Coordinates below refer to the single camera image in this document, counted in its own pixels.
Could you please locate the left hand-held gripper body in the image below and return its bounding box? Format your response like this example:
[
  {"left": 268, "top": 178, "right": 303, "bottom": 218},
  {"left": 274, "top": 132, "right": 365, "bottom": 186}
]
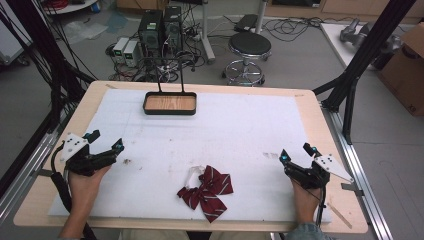
[{"left": 59, "top": 133, "right": 116, "bottom": 178}]

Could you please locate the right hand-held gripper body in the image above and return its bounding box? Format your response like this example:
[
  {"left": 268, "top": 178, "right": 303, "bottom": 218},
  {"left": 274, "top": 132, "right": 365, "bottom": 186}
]
[{"left": 284, "top": 153, "right": 355, "bottom": 190}]

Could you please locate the person's right hand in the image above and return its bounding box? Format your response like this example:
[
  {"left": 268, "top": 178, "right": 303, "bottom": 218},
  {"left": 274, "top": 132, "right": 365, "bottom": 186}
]
[{"left": 290, "top": 178, "right": 323, "bottom": 224}]

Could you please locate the person's left hand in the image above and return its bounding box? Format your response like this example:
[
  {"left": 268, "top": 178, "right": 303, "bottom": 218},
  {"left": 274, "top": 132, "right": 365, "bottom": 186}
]
[{"left": 67, "top": 164, "right": 113, "bottom": 214}]

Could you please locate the thin wooden stick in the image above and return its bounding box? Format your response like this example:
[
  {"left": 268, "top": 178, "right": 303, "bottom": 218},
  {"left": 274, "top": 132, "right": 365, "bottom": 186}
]
[{"left": 327, "top": 202, "right": 353, "bottom": 230}]

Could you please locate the white foam mat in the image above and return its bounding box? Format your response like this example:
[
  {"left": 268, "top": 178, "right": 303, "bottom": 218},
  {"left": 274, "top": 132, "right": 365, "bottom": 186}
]
[{"left": 47, "top": 87, "right": 333, "bottom": 224}]

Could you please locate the black tray with wooden base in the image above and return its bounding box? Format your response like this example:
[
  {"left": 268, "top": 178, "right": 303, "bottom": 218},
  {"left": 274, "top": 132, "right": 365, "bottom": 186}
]
[{"left": 142, "top": 57, "right": 198, "bottom": 116}]

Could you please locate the red striped bow tie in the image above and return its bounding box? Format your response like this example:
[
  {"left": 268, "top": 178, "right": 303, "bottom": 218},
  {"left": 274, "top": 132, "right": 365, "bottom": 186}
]
[{"left": 176, "top": 164, "right": 234, "bottom": 224}]

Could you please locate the white power supply unit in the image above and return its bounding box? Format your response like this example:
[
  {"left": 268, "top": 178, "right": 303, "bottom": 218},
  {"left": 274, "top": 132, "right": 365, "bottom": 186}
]
[
  {"left": 123, "top": 40, "right": 141, "bottom": 68},
  {"left": 112, "top": 36, "right": 130, "bottom": 65}
]

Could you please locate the black computer tower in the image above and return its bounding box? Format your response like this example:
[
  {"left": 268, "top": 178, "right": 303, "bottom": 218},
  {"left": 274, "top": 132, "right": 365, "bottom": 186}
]
[
  {"left": 162, "top": 5, "right": 184, "bottom": 53},
  {"left": 137, "top": 9, "right": 165, "bottom": 58}
]

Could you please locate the black round stool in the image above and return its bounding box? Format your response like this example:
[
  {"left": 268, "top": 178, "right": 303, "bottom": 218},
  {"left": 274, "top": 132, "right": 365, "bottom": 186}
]
[{"left": 221, "top": 31, "right": 273, "bottom": 87}]

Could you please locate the brown cardboard box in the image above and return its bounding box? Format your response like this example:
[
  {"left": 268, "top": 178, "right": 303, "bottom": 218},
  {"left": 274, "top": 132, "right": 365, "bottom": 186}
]
[{"left": 377, "top": 22, "right": 424, "bottom": 117}]

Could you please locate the black flat device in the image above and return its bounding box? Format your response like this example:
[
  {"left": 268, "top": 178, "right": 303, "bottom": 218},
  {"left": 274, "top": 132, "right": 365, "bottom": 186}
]
[{"left": 233, "top": 13, "right": 260, "bottom": 34}]

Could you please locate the white table leg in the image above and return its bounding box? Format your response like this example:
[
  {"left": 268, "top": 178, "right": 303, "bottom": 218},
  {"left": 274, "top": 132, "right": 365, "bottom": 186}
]
[{"left": 199, "top": 0, "right": 217, "bottom": 65}]

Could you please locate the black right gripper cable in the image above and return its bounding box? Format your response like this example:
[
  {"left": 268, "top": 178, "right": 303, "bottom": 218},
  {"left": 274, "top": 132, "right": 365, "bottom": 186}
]
[{"left": 314, "top": 185, "right": 328, "bottom": 228}]

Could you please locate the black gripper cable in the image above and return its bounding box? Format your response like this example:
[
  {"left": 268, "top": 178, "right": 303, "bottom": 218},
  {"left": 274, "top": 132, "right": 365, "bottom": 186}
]
[
  {"left": 314, "top": 185, "right": 328, "bottom": 228},
  {"left": 49, "top": 143, "right": 98, "bottom": 240}
]

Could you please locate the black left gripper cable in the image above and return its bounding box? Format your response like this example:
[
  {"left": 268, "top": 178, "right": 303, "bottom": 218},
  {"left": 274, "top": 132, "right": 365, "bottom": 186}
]
[{"left": 49, "top": 143, "right": 98, "bottom": 240}]

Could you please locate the aluminium rail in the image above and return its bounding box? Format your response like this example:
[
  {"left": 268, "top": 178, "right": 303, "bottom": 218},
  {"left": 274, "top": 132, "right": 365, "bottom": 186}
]
[
  {"left": 0, "top": 109, "right": 73, "bottom": 224},
  {"left": 320, "top": 101, "right": 394, "bottom": 240}
]

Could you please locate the black frame post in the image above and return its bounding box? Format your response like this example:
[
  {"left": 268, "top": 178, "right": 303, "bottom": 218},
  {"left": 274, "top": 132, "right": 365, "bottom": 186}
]
[
  {"left": 312, "top": 0, "right": 418, "bottom": 145},
  {"left": 0, "top": 0, "right": 98, "bottom": 134}
]

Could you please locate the tangle of floor cables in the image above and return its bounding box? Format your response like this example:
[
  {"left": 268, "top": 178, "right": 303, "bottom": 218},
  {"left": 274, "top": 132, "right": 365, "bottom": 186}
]
[{"left": 261, "top": 15, "right": 359, "bottom": 43}]

